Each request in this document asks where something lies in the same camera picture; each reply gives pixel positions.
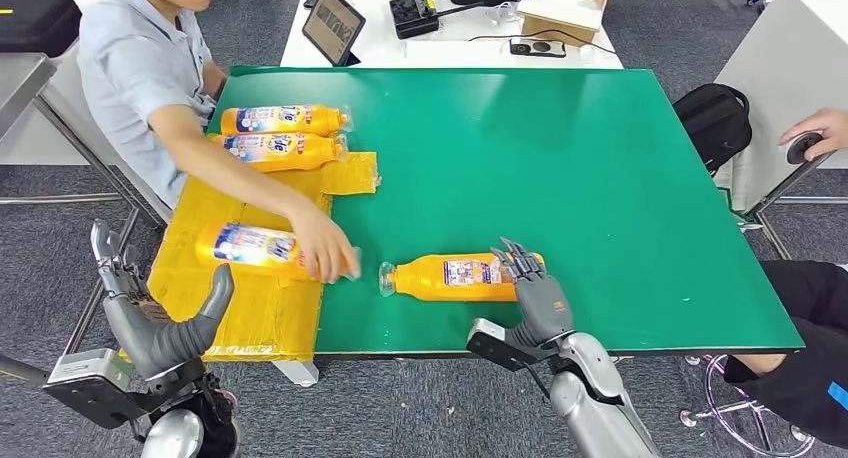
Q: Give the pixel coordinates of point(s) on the grey metal frame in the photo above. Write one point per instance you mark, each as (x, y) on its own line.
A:
(772, 193)

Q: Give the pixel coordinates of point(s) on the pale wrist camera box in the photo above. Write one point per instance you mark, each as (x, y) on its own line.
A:
(493, 342)
(86, 382)

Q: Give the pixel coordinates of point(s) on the white table foot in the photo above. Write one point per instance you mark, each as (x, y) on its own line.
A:
(298, 374)

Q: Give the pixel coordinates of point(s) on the person's hand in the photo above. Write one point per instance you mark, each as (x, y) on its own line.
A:
(831, 130)

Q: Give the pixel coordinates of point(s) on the open cardboard box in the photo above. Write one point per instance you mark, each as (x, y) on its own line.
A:
(566, 18)

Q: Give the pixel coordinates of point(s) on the person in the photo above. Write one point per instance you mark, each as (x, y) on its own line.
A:
(139, 77)
(808, 369)

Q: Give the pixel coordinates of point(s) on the person's right forearm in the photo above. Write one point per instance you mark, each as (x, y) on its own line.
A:
(225, 170)

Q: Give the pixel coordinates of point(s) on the yellow taped cardboard sheet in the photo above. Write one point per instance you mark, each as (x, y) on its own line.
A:
(265, 316)

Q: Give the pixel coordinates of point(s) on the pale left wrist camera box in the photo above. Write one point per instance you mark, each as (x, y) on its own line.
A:
(86, 382)

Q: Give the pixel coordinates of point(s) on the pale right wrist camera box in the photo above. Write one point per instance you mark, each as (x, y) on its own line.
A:
(493, 342)

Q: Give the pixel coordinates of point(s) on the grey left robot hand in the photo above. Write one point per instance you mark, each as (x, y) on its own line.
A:
(152, 339)

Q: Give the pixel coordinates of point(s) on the black hard case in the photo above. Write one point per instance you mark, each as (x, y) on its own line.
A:
(36, 24)

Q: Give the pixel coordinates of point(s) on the clear plastic bag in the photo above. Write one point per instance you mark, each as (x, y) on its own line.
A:
(505, 12)

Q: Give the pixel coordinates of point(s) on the black backpack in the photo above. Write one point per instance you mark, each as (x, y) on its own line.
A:
(714, 125)

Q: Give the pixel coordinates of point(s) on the black tablet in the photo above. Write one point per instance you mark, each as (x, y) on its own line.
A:
(333, 26)

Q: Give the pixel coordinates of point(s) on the chrome stool base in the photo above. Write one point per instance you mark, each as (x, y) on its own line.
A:
(722, 422)

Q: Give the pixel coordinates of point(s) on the black round object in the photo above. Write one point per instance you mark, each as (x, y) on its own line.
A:
(800, 151)

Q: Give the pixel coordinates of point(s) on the person's left forearm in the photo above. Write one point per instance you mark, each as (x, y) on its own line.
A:
(213, 84)

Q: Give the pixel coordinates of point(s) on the person's right hand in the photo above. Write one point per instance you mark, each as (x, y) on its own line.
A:
(324, 250)

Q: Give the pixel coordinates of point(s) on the orange detergent bottle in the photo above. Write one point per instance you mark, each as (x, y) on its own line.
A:
(424, 283)
(278, 120)
(278, 155)
(245, 246)

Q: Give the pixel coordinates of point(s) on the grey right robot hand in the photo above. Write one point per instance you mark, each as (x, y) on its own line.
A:
(543, 309)

